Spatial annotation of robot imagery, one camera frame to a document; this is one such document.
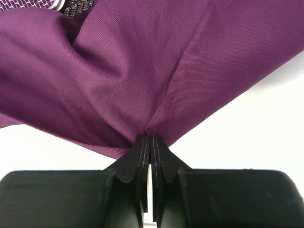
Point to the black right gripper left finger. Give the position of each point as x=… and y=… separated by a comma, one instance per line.
x=115, y=197

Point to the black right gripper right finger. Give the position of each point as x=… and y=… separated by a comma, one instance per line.
x=220, y=198

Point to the purple cloth wrap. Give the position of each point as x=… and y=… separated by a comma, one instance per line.
x=129, y=67

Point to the metal mesh instrument tray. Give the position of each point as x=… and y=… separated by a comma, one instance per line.
x=70, y=8

